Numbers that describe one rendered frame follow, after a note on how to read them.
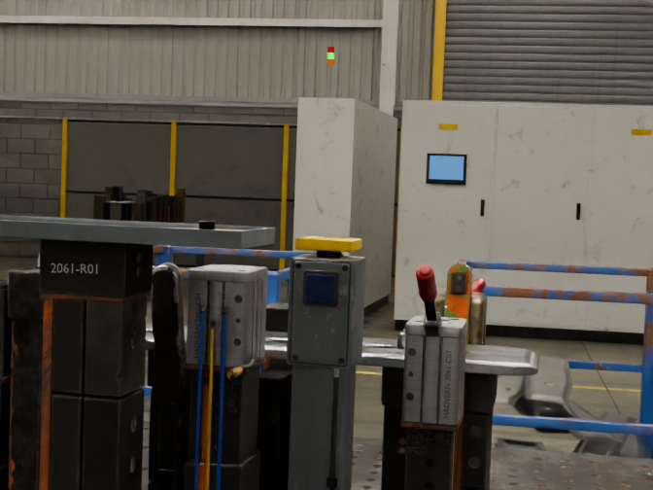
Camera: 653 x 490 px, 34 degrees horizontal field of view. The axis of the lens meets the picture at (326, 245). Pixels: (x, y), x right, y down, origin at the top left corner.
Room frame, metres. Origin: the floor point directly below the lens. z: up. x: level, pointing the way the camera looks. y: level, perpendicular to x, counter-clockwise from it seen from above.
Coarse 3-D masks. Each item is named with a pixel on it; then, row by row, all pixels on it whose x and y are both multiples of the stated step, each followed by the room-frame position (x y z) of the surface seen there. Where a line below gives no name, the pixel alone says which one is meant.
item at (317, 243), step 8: (296, 240) 1.10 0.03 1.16; (304, 240) 1.10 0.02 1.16; (312, 240) 1.10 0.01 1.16; (320, 240) 1.10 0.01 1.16; (328, 240) 1.09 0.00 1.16; (336, 240) 1.09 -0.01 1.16; (344, 240) 1.09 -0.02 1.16; (352, 240) 1.10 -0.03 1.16; (360, 240) 1.13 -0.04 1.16; (296, 248) 1.10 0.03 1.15; (304, 248) 1.10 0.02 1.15; (312, 248) 1.10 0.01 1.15; (320, 248) 1.09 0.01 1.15; (328, 248) 1.09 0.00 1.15; (336, 248) 1.09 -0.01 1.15; (344, 248) 1.09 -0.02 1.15; (352, 248) 1.09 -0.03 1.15; (360, 248) 1.14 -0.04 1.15; (320, 256) 1.11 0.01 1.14; (328, 256) 1.11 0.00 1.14; (336, 256) 1.11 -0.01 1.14
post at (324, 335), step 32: (352, 288) 1.09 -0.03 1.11; (288, 320) 1.10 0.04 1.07; (320, 320) 1.09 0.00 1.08; (352, 320) 1.09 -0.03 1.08; (288, 352) 1.10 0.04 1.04; (320, 352) 1.09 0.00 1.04; (352, 352) 1.09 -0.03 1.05; (320, 384) 1.09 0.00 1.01; (352, 384) 1.13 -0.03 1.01; (320, 416) 1.09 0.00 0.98; (352, 416) 1.13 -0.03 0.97; (320, 448) 1.09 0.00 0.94; (352, 448) 1.14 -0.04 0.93; (288, 480) 1.10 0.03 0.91; (320, 480) 1.09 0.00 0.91
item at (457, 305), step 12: (456, 264) 1.57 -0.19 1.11; (456, 276) 1.56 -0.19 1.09; (468, 276) 1.56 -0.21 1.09; (456, 288) 1.55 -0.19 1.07; (468, 288) 1.56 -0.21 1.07; (456, 300) 1.56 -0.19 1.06; (468, 300) 1.55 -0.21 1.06; (456, 312) 1.55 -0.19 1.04; (468, 312) 1.55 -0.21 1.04; (468, 324) 1.55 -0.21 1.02; (468, 336) 1.55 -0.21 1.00
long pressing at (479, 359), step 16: (272, 336) 1.50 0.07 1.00; (272, 352) 1.38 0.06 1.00; (368, 352) 1.37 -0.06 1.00; (384, 352) 1.40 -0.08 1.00; (400, 352) 1.40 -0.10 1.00; (480, 352) 1.43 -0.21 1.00; (496, 352) 1.43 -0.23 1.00; (512, 352) 1.44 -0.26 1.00; (528, 352) 1.45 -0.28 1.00; (464, 368) 1.33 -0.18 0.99; (480, 368) 1.33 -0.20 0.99; (496, 368) 1.32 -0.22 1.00; (512, 368) 1.32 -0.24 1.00; (528, 368) 1.33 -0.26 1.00
